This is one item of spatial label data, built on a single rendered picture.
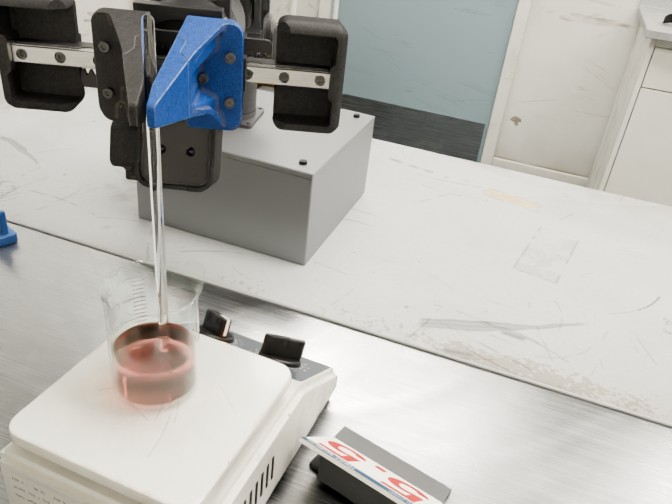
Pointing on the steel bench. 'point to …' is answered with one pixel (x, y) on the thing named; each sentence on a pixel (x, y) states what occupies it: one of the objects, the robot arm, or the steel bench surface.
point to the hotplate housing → (27, 464)
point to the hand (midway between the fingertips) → (157, 92)
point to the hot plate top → (154, 425)
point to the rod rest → (6, 231)
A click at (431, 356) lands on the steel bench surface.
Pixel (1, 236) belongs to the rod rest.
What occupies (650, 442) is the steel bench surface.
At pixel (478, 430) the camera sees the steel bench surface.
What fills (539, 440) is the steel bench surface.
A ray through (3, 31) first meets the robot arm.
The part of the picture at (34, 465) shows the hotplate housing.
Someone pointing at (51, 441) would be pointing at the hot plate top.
